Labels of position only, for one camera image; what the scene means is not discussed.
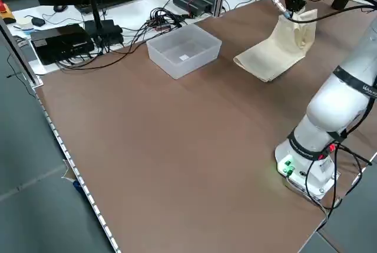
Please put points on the cream tablecloth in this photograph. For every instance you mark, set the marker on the cream tablecloth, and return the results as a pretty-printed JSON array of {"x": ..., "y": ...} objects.
[{"x": 265, "y": 61}]

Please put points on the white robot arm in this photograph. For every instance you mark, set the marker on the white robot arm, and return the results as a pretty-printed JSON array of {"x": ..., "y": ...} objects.
[{"x": 332, "y": 100}]

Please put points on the clear plastic box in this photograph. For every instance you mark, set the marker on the clear plastic box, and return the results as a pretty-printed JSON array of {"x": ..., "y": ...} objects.
[{"x": 182, "y": 69}]

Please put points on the black electronics box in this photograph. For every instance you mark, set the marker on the black electronics box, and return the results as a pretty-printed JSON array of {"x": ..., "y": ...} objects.
[{"x": 59, "y": 41}]

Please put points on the white square sticker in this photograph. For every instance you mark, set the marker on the white square sticker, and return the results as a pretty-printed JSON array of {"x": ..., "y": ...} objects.
[{"x": 184, "y": 57}]

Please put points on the black usb hub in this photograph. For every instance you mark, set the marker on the black usb hub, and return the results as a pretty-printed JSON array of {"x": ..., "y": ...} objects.
[{"x": 160, "y": 25}]

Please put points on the black docking hub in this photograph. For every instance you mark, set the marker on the black docking hub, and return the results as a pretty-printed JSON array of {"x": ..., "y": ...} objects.
[{"x": 112, "y": 33}]

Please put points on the black monitor stand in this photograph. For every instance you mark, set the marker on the black monitor stand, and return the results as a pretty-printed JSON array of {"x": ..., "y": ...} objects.
[{"x": 95, "y": 14}]

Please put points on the black computer mouse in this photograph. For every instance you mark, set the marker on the black computer mouse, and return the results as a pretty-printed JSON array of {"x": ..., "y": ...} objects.
[{"x": 60, "y": 8}]

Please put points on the small black device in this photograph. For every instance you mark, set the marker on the small black device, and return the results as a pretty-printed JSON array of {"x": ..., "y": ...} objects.
[{"x": 38, "y": 22}]

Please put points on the white tape roll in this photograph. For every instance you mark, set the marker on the white tape roll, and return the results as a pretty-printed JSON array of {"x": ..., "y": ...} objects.
[{"x": 23, "y": 23}]

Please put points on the red emergency button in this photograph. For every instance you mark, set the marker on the red emergency button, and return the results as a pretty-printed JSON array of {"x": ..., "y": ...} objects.
[{"x": 3, "y": 6}]

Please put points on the aluminium frame rail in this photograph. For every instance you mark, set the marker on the aluminium frame rail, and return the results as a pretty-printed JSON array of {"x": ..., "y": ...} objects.
[{"x": 20, "y": 59}]

